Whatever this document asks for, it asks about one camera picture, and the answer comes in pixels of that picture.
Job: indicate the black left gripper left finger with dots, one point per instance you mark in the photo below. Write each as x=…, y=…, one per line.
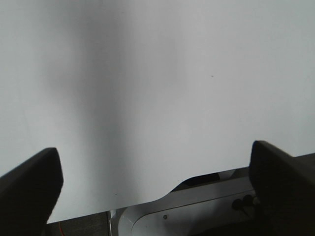
x=29, y=193

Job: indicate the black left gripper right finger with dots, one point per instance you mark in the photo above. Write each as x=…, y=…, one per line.
x=285, y=187

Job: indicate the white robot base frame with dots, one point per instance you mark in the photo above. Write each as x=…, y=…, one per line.
x=195, y=205

